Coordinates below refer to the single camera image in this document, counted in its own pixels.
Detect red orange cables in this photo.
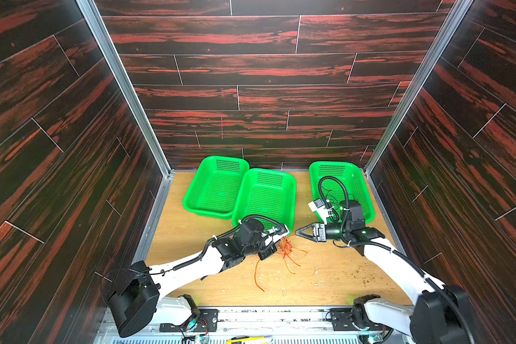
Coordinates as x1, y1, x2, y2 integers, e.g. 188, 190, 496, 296
274, 235, 310, 275

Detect orange cable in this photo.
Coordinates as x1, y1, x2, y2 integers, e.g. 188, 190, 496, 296
253, 256, 267, 293

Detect black cable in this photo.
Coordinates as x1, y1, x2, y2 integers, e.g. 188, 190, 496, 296
322, 193, 345, 212

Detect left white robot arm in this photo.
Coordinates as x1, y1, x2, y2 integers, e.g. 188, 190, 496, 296
100, 215, 290, 338

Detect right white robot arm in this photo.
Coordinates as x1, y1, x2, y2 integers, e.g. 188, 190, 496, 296
295, 176, 475, 343

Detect right green basket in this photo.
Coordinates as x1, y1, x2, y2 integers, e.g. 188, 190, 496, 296
309, 161, 376, 224

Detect green basket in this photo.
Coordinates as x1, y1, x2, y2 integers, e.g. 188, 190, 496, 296
309, 161, 376, 224
183, 156, 249, 220
232, 169, 297, 232

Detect middle green basket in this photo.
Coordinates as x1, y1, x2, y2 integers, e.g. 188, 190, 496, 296
232, 169, 297, 232

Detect left green basket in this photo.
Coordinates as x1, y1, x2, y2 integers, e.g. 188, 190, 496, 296
183, 156, 249, 220

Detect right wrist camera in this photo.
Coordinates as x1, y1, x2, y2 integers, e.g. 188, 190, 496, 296
308, 198, 340, 224

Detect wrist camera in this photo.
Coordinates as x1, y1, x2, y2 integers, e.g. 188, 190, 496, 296
266, 225, 290, 244
308, 198, 340, 224

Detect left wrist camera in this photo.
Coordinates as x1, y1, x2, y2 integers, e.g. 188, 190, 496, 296
266, 225, 290, 244

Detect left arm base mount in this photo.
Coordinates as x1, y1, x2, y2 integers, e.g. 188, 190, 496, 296
159, 308, 219, 333

